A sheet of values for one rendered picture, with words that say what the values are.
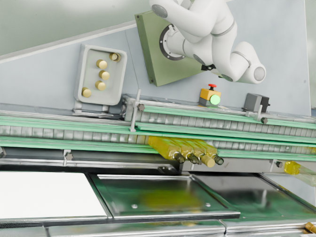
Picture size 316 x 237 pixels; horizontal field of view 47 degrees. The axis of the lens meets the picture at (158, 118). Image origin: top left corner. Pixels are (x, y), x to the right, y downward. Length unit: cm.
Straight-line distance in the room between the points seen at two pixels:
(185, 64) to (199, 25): 55
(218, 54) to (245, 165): 82
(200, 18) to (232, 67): 26
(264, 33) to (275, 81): 27
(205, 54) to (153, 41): 32
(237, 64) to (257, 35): 66
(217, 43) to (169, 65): 42
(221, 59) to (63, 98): 68
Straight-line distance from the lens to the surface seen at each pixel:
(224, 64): 120
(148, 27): 150
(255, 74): 129
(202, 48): 127
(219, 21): 112
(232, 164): 182
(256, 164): 191
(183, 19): 105
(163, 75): 155
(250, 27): 186
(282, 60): 202
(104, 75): 149
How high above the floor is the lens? 223
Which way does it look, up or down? 61 degrees down
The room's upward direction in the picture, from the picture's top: 124 degrees clockwise
